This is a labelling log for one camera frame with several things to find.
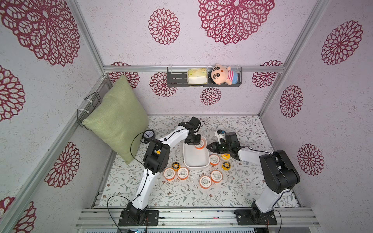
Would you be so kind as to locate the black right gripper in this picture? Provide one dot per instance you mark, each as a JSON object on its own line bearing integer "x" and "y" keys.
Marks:
{"x": 220, "y": 147}

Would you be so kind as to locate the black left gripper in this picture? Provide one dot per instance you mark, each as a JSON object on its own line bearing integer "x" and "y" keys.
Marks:
{"x": 196, "y": 142}

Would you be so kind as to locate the orange white tape roll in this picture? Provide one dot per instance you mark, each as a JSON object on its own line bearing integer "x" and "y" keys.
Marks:
{"x": 169, "y": 174}
{"x": 214, "y": 159}
{"x": 216, "y": 176}
{"x": 205, "y": 182}
{"x": 201, "y": 145}
{"x": 183, "y": 173}

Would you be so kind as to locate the white plastic storage box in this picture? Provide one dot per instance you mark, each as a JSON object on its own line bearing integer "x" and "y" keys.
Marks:
{"x": 196, "y": 158}

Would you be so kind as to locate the yellow black tape roll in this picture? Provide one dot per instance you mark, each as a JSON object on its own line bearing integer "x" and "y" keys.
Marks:
{"x": 176, "y": 166}
{"x": 226, "y": 166}

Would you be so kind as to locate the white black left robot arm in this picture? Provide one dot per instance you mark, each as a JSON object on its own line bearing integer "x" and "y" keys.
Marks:
{"x": 156, "y": 160}

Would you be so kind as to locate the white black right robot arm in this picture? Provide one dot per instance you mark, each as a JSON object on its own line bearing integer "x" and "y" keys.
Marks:
{"x": 279, "y": 173}

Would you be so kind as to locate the orange white tape roll bottom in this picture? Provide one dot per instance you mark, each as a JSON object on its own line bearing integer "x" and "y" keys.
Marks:
{"x": 205, "y": 182}

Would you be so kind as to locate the black pressure gauge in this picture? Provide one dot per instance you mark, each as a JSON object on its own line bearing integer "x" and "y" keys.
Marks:
{"x": 147, "y": 136}

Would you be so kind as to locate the yellow green sponge pack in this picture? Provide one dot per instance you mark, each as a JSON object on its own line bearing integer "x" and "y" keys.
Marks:
{"x": 197, "y": 76}

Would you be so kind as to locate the plush doll striped shirt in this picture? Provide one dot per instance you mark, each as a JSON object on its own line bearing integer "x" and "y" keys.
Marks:
{"x": 224, "y": 75}

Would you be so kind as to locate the green square pillow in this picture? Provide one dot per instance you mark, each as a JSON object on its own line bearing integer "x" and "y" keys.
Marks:
{"x": 119, "y": 120}

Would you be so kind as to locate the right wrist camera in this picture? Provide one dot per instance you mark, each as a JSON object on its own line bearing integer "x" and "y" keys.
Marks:
{"x": 220, "y": 134}

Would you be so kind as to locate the black wall shelf basket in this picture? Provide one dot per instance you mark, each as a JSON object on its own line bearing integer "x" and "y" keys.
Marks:
{"x": 182, "y": 78}

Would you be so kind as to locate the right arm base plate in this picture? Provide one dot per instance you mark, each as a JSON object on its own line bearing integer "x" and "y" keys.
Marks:
{"x": 255, "y": 217}

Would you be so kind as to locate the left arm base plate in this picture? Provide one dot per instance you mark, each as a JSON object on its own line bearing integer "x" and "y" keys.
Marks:
{"x": 144, "y": 218}

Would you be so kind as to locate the black wire wall rack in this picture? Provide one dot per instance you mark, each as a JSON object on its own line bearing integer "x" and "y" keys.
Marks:
{"x": 92, "y": 102}

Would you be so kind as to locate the aluminium front rail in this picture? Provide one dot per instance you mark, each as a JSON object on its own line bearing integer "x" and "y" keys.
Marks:
{"x": 173, "y": 218}

